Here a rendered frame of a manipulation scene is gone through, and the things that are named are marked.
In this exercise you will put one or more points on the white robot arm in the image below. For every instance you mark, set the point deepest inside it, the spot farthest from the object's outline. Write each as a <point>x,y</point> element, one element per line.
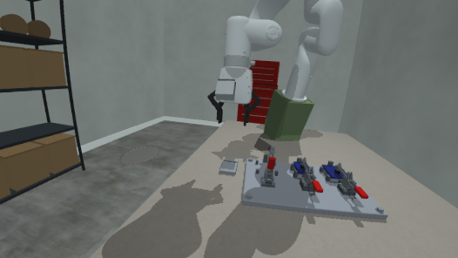
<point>259,32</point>

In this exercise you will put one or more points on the blue flat metal blank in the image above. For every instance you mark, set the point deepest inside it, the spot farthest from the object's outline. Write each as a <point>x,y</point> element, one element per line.
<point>297,167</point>

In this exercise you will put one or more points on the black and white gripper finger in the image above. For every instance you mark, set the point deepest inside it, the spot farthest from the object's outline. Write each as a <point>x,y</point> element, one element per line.
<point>250,108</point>
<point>217,105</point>

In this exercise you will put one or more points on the blue flat plate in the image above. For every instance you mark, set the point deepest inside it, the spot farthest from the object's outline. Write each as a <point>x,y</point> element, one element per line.
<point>330,171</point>

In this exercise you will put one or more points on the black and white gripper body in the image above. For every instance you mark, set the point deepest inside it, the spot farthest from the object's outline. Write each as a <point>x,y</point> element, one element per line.
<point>243,79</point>

